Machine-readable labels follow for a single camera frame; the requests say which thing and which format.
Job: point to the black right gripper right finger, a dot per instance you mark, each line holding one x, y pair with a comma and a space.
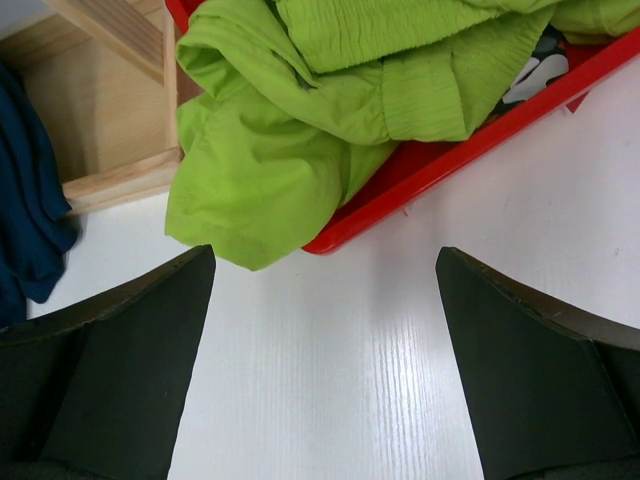
552, 390

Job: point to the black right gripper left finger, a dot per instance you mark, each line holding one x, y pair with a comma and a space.
97, 390

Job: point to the navy blue shorts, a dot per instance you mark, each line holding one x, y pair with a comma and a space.
34, 235

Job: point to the orange camouflage shorts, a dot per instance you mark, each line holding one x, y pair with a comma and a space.
548, 62

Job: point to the lime green shorts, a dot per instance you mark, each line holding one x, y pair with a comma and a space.
310, 110

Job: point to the wooden clothes rack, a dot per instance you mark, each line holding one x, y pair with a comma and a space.
103, 78

